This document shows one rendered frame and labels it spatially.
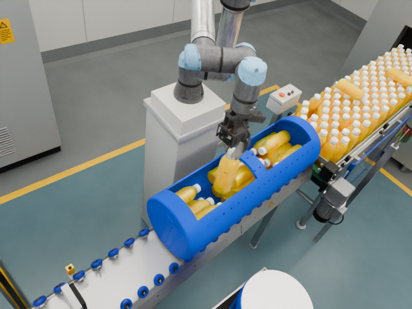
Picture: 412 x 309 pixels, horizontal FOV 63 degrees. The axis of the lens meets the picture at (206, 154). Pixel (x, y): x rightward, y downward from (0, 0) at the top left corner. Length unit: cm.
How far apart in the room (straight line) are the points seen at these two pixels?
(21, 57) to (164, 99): 110
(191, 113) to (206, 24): 60
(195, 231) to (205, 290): 123
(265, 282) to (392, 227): 210
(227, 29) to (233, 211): 72
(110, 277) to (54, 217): 134
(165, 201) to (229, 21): 73
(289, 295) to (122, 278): 65
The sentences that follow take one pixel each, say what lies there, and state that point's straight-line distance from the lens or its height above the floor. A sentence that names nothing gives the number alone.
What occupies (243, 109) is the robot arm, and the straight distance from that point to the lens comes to 98.
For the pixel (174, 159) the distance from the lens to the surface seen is 175.
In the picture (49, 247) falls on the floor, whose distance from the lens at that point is 262.
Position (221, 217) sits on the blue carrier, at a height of 117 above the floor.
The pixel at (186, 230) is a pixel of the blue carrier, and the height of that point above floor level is 120.
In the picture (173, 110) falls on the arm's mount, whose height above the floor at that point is 124.
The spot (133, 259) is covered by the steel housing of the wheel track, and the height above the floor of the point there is 93.
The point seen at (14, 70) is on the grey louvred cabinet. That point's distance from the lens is 249.
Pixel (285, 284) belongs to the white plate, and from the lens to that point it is 144.
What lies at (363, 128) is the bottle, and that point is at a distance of 222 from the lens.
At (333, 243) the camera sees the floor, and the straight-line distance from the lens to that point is 296.
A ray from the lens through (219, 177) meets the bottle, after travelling 122.
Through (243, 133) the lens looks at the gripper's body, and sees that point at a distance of 105.
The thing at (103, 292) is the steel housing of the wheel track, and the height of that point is 93.
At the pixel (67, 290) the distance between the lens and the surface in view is 130.
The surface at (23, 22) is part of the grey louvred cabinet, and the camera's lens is 236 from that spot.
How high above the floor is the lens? 229
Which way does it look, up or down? 47 degrees down
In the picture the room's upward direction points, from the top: 14 degrees clockwise
